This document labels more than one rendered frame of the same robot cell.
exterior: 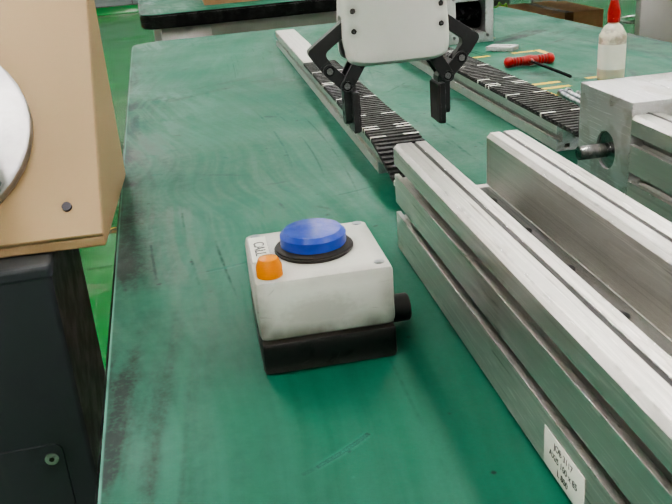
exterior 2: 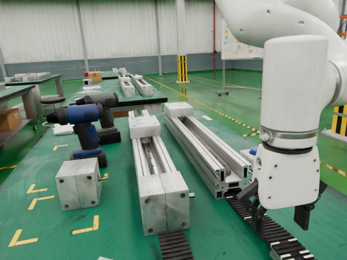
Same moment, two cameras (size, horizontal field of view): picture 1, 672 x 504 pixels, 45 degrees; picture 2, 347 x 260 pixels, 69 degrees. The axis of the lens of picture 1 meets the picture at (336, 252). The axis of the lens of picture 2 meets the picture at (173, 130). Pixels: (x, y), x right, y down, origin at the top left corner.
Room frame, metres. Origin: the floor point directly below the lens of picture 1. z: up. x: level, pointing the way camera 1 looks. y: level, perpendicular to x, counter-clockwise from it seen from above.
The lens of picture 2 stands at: (1.16, -0.27, 1.14)
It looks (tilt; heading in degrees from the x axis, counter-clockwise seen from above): 17 degrees down; 178
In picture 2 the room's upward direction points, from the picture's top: 3 degrees counter-clockwise
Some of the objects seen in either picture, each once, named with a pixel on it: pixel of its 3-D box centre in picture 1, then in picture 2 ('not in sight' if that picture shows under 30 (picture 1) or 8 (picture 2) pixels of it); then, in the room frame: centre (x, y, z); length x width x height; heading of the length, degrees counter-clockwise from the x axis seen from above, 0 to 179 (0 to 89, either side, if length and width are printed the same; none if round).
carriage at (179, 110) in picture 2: not in sight; (178, 111); (-0.05, -0.19, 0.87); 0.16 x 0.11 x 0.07; 8
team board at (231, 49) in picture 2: not in sight; (244, 58); (-5.03, 1.78, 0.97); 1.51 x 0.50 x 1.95; 31
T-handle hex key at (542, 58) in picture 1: (547, 67); not in sight; (1.22, -0.34, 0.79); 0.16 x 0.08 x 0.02; 8
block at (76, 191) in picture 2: not in sight; (85, 181); (0.54, -0.49, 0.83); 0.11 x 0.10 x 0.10; 98
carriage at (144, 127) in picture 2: not in sight; (143, 129); (0.23, -0.34, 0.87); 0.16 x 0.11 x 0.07; 8
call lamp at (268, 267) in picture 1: (268, 265); not in sight; (0.42, 0.04, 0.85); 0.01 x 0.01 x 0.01
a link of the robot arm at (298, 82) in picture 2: not in sight; (294, 82); (0.79, -0.07, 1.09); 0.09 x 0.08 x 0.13; 102
